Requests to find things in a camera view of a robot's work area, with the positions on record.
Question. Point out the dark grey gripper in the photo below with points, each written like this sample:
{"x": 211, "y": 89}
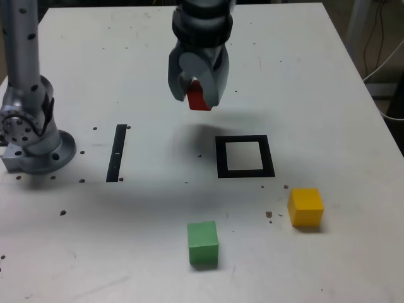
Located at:
{"x": 202, "y": 48}

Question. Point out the black tape strip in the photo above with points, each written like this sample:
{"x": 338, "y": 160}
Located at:
{"x": 115, "y": 164}

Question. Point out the yellow cube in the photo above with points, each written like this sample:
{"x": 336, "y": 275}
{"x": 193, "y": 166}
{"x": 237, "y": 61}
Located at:
{"x": 306, "y": 208}

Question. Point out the green cube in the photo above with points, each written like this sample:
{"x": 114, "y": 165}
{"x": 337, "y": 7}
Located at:
{"x": 203, "y": 246}

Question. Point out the red cube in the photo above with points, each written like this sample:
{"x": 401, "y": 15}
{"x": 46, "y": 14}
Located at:
{"x": 197, "y": 101}

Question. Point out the black tape square outline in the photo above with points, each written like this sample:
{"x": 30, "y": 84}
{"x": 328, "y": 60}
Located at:
{"x": 221, "y": 158}

